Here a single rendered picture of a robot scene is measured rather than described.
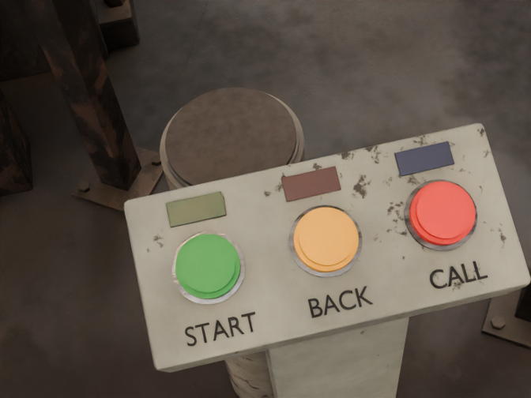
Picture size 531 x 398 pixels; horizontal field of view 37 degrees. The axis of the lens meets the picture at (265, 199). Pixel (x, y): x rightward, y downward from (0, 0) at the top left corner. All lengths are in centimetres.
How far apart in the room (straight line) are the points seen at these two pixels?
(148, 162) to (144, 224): 80
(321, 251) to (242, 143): 19
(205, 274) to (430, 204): 15
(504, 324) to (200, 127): 61
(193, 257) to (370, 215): 11
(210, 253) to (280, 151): 18
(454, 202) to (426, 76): 89
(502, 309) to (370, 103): 41
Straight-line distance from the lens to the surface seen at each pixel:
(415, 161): 52
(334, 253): 49
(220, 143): 66
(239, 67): 142
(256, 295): 50
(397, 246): 51
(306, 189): 51
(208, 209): 51
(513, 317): 116
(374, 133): 131
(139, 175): 129
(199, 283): 49
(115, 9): 146
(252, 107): 67
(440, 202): 51
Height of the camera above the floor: 104
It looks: 56 degrees down
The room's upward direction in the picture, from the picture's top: 8 degrees counter-clockwise
